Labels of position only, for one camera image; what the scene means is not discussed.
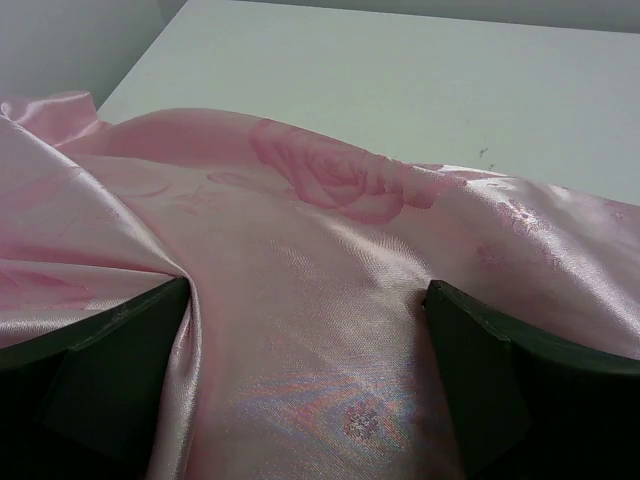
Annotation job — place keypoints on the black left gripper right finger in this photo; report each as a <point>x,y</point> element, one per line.
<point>528,404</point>

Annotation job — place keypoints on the pink satin pillowcase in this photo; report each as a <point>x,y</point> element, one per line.
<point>304,351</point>

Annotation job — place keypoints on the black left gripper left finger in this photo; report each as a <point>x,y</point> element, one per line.
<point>82,401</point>

